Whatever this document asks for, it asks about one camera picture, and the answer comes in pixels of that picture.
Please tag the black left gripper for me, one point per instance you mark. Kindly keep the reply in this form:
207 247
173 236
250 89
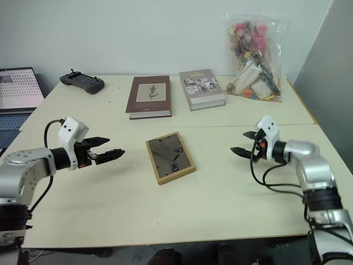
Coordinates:
83 154

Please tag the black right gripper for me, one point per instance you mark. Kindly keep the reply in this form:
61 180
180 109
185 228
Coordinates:
259 149

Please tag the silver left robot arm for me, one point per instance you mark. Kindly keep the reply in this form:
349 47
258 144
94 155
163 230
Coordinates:
26 168

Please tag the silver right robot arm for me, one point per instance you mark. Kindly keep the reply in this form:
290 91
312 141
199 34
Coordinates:
317 176

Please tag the open laptop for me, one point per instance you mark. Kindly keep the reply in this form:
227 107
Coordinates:
15 99

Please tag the wooden framed square clock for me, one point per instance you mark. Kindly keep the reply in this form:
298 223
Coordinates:
169 158

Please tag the brown hardcover book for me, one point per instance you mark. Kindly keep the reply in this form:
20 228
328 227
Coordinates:
149 96

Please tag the black handheld remote controller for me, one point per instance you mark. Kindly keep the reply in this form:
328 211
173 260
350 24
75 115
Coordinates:
82 81

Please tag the grey hardcover book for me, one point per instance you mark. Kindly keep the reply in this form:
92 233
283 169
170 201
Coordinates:
200 88

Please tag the clear bag of dried flowers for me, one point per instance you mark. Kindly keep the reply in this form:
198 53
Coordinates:
255 59

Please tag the dark rounded shape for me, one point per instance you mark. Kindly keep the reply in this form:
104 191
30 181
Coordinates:
165 256

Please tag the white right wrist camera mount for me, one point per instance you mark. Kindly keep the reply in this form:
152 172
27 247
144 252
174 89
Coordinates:
268 135

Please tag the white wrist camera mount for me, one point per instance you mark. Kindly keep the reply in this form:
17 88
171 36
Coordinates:
268 135
71 133

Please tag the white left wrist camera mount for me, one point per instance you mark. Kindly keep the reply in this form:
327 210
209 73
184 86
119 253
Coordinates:
71 133

